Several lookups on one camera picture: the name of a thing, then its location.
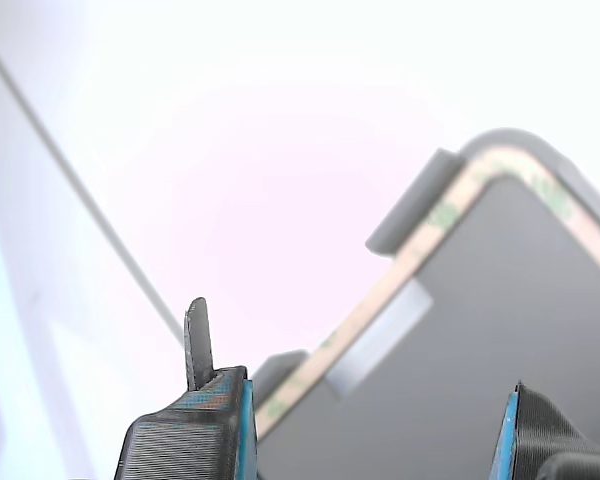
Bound thin rectangular frame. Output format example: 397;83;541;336
253;144;600;441

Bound grey holder platform black legs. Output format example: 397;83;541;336
252;127;600;480

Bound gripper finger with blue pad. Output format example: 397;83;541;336
113;296;258;480
487;379;600;480

